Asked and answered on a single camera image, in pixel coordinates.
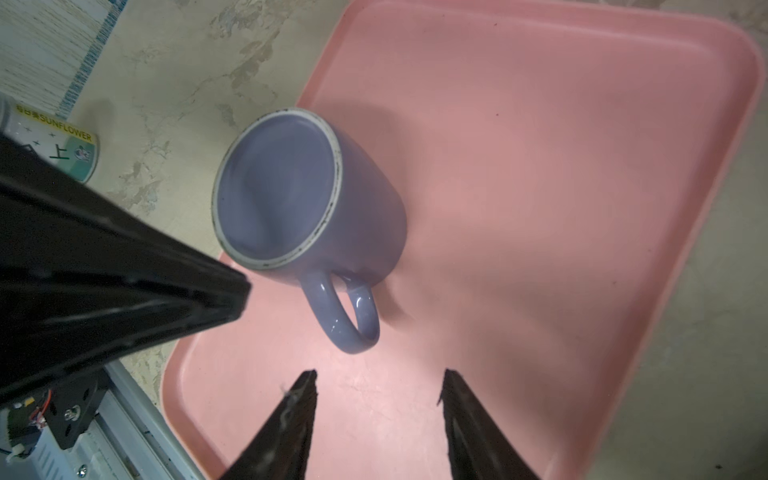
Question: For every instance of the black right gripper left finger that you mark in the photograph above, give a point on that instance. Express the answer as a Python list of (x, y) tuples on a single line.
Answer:
[(281, 448)]

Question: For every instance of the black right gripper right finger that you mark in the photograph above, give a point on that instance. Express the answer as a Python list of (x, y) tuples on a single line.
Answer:
[(477, 448)]

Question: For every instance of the pink plastic tray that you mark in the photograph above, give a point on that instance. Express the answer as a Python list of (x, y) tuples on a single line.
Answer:
[(556, 160)]

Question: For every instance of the purple ceramic mug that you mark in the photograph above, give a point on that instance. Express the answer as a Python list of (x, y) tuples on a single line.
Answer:
[(298, 201)]

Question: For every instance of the round tape roll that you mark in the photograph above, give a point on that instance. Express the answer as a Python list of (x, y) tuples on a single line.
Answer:
[(69, 148)]

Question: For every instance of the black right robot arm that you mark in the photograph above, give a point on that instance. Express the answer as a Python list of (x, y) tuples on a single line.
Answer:
[(84, 283)]

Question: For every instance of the aluminium front rail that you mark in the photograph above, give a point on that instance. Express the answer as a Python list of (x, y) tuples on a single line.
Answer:
[(127, 439)]

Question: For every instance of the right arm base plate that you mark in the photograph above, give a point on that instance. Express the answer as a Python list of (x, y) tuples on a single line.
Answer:
[(74, 405)]

